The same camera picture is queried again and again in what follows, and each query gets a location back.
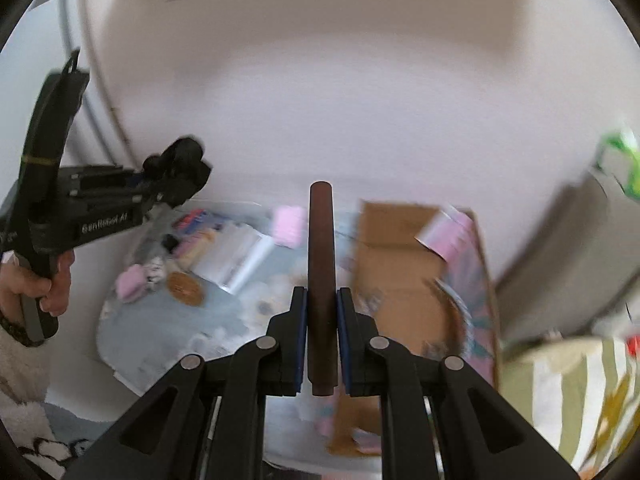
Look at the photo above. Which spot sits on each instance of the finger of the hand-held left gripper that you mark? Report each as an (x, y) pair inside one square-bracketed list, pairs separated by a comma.
[(175, 152), (192, 182)]

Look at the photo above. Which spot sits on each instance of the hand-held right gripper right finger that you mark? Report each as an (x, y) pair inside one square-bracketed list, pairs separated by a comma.
[(345, 340)]

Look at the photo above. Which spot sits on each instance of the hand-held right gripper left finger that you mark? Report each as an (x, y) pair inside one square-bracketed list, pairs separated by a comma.
[(300, 335)]

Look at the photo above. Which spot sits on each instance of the small black box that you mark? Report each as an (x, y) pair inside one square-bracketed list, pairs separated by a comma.
[(170, 243)]

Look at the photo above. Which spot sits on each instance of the brown cylindrical stick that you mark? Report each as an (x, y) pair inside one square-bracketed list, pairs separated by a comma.
[(320, 260)]

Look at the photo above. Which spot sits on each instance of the cardboard box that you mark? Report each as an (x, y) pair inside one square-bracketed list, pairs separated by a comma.
[(395, 280)]

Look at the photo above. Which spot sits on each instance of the pink plush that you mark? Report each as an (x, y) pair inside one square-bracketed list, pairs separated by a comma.
[(131, 284)]

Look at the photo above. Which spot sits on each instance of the brown cookie plush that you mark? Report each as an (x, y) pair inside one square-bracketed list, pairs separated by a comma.
[(185, 288)]

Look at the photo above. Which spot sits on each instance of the person's left forearm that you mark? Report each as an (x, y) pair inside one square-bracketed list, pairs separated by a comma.
[(20, 385)]

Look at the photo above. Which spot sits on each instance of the person's left hand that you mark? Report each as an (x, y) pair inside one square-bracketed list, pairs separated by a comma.
[(61, 285)]

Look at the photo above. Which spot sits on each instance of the red blue packet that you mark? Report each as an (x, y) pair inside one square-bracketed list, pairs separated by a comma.
[(195, 222)]

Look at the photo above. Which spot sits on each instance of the cream tube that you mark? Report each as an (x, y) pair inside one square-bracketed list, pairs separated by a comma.
[(195, 250)]

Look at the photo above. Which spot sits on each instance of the small white black toy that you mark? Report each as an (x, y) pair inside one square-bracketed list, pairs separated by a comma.
[(155, 275)]

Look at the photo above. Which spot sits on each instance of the pink soft block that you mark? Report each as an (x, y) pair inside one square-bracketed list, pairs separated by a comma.
[(289, 226)]

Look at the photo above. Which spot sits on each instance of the blue cloud print mat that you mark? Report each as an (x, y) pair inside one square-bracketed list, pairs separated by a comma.
[(160, 325)]

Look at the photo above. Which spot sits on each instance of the pink rectangular box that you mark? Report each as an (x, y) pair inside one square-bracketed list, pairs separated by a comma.
[(450, 240)]

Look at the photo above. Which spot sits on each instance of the black wrist band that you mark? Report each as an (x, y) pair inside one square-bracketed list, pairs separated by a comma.
[(17, 332)]

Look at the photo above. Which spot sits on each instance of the striped flower blanket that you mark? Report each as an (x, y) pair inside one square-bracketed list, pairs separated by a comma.
[(565, 400)]

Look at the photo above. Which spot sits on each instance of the grey sofa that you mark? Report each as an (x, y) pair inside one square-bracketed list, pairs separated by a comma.
[(560, 260)]

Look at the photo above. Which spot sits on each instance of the green tissue pack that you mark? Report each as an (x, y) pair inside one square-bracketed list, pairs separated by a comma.
[(622, 160)]

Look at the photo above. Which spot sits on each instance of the grey wall pipe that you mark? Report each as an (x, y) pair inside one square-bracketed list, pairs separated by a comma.
[(95, 110)]

